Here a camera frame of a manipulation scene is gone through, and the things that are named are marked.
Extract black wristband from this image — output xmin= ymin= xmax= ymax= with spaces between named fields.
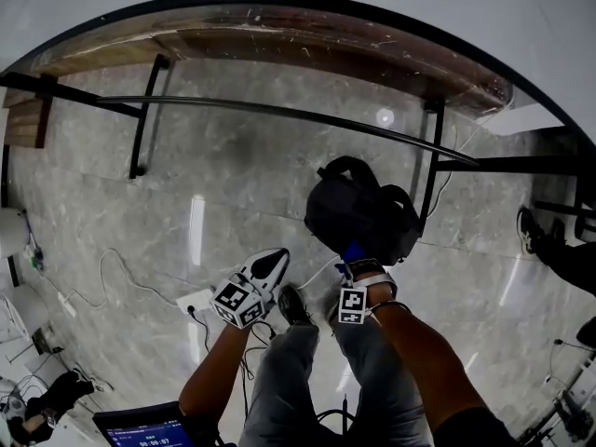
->
xmin=370 ymin=299 xmax=413 ymax=317

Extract black plug cable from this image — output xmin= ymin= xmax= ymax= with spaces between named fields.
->
xmin=186 ymin=304 xmax=213 ymax=356

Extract wooden bench with black legs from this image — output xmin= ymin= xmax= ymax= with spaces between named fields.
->
xmin=31 ymin=2 xmax=514 ymax=232

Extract person's left leg grey trousers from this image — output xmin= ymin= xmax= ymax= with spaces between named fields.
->
xmin=238 ymin=321 xmax=327 ymax=447

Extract white power strip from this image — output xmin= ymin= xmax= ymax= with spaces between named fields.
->
xmin=175 ymin=288 xmax=216 ymax=317

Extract blue cloth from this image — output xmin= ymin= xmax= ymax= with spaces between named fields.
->
xmin=341 ymin=238 xmax=371 ymax=277

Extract thin white cable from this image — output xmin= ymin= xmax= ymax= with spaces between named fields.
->
xmin=426 ymin=109 xmax=516 ymax=221

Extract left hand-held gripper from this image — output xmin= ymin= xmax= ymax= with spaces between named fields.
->
xmin=210 ymin=248 xmax=291 ymax=331

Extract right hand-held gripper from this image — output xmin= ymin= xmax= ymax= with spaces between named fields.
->
xmin=337 ymin=257 xmax=399 ymax=326

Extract black backpack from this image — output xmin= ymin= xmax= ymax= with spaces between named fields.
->
xmin=304 ymin=155 xmax=424 ymax=266

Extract person's right leg grey trousers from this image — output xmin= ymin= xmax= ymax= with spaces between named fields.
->
xmin=331 ymin=315 xmax=435 ymax=447

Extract person's black sleeve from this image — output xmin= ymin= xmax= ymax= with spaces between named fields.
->
xmin=432 ymin=406 xmax=519 ymax=447

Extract black metal rail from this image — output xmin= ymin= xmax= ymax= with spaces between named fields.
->
xmin=96 ymin=94 xmax=481 ymax=168

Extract person's black shoe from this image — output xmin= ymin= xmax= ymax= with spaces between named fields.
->
xmin=277 ymin=284 xmax=314 ymax=327

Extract white floor cable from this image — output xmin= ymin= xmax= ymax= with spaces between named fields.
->
xmin=39 ymin=248 xmax=188 ymax=310

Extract person's leg grey trousers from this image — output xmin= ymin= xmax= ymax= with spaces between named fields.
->
xmin=331 ymin=315 xmax=435 ymax=447
xmin=238 ymin=321 xmax=327 ymax=447

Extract person's right forearm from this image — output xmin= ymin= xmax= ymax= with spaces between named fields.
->
xmin=366 ymin=282 xmax=491 ymax=433

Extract person's left forearm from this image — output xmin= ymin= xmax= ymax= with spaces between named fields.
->
xmin=178 ymin=318 xmax=267 ymax=422

